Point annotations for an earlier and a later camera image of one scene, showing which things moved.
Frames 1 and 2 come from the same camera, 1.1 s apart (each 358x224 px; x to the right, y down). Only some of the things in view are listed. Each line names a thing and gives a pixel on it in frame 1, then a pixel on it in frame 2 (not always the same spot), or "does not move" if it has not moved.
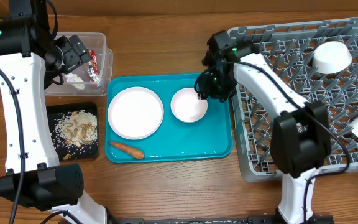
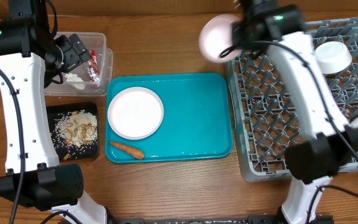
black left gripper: [76, 53] does not move
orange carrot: [128, 150] does not move
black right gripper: [207, 91] to [237, 34]
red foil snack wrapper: [92, 67] does not move
